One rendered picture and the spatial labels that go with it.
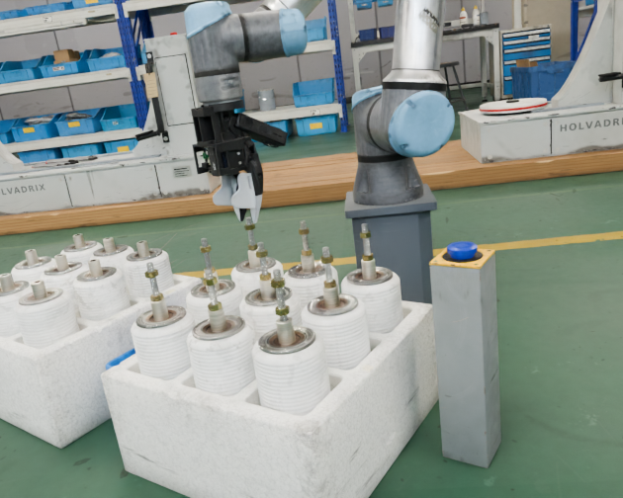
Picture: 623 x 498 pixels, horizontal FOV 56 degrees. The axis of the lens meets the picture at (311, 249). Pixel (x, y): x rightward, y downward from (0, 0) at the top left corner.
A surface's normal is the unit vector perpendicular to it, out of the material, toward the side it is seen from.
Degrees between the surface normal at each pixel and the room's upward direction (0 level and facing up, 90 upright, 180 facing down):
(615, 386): 0
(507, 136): 90
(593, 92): 90
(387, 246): 90
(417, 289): 90
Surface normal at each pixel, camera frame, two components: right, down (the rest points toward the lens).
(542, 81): 0.00, 0.33
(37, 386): -0.58, 0.31
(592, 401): -0.12, -0.95
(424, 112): 0.28, 0.38
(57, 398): 0.81, 0.07
